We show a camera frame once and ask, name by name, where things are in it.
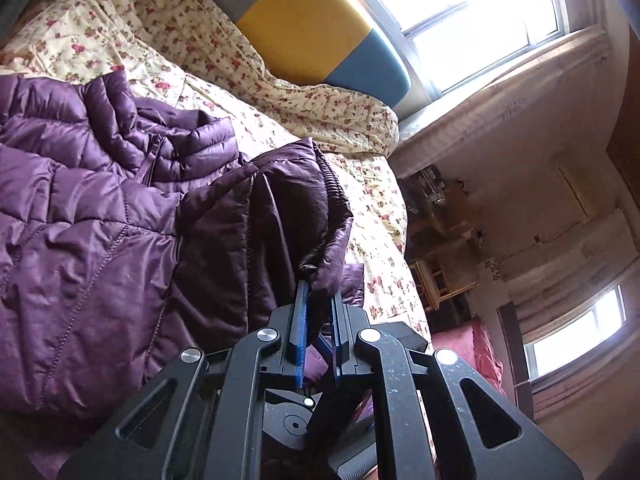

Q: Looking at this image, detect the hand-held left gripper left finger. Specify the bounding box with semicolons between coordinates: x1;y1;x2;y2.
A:
57;280;311;480

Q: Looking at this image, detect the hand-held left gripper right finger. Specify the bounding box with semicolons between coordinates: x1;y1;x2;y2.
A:
320;294;583;480

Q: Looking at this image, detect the purple puffer jacket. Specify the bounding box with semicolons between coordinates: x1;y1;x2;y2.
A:
0;70;373;480

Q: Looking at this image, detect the wooden chair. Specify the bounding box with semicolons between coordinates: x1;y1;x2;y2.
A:
414;254;477;312

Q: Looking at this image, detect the pink blanket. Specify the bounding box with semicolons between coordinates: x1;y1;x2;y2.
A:
431;319;504;413

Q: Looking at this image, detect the dark wooden headboard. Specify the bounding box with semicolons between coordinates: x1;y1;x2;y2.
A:
497;302;537;413

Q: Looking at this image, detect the cluttered side table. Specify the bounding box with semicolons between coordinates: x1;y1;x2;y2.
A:
404;169;452;213

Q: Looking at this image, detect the small window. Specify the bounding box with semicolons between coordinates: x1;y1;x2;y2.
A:
522;285;629;382

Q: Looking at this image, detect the beige door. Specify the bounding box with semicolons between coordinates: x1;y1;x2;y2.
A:
554;159;617;222

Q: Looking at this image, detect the pale floral curtain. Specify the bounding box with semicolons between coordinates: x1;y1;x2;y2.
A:
395;25;617;162

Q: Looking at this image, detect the floral quilt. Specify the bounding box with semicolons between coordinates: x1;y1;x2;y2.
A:
0;0;433;341

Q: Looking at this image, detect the grey yellow blue headboard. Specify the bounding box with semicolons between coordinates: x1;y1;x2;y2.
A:
150;0;413;109

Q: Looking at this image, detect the large window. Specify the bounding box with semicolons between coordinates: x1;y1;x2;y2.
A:
345;0;573;97

